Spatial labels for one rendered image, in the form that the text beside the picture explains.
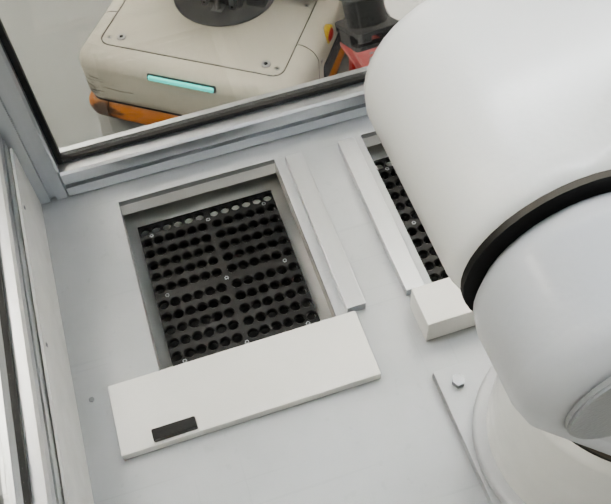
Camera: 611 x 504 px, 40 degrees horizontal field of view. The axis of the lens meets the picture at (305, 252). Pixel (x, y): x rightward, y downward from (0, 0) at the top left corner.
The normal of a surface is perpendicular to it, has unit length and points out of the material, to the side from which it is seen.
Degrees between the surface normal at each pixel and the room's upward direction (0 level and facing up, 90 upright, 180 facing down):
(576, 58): 10
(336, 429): 0
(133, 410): 0
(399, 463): 0
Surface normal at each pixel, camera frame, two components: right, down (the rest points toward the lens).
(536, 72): -0.22, -0.50
